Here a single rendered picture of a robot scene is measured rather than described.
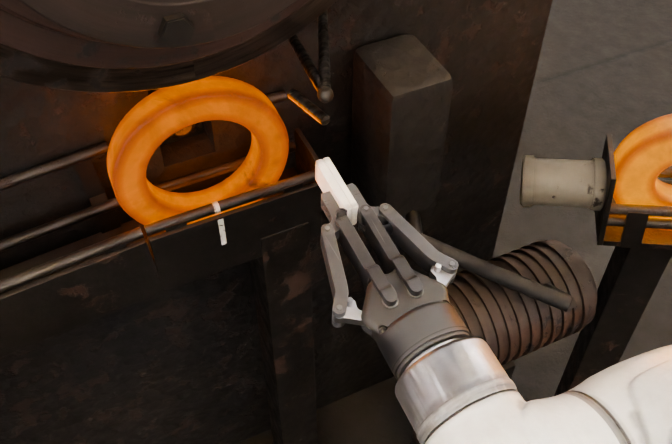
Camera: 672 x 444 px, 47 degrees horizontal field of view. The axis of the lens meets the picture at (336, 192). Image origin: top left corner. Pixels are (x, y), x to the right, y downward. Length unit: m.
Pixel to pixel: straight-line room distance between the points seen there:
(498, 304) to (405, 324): 0.33
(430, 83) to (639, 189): 0.26
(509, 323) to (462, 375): 0.35
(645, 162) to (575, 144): 1.13
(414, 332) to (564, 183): 0.32
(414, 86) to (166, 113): 0.26
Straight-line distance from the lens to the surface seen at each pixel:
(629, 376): 0.67
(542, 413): 0.63
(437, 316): 0.66
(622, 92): 2.21
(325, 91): 0.63
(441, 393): 0.62
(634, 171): 0.89
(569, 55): 2.30
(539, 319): 1.00
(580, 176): 0.90
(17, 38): 0.62
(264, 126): 0.78
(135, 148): 0.75
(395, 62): 0.84
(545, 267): 1.01
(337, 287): 0.69
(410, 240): 0.73
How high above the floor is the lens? 1.30
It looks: 46 degrees down
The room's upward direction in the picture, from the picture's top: straight up
